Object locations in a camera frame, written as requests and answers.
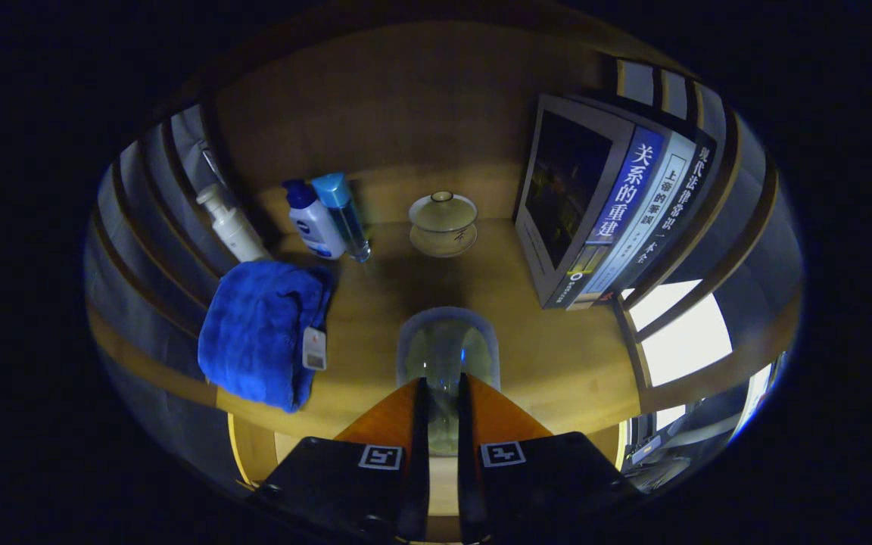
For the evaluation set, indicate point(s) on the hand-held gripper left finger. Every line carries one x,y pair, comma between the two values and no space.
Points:
330,484

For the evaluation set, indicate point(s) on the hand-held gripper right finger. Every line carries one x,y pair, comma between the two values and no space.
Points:
549,484

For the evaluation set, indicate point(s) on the green scrubber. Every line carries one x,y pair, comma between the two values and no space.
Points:
443,348

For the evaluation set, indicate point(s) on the wooden countertop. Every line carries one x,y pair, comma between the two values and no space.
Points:
549,356

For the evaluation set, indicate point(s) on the wooden cabinet with slatted sides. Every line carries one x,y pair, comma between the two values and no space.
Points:
406,113

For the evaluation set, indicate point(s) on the blue folded towel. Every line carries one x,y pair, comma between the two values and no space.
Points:
254,333

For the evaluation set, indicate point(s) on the white bottle with blue cap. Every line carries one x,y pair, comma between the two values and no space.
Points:
315,227

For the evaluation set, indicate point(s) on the teal slim bottle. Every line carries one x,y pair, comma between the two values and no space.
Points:
345,216

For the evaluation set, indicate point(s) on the white pump bottle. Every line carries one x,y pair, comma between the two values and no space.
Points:
235,231

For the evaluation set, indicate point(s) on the beige lidded tea cup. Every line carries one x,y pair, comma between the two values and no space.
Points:
443,219

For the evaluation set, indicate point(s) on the book with white spine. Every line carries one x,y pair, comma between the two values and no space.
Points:
652,212

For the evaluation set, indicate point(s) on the book with blue spine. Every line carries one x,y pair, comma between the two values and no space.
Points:
565,189

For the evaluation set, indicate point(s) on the book with black spine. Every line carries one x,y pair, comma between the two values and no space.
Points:
689,189

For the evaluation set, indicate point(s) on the black backdrop cloth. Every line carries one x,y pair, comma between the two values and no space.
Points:
148,189

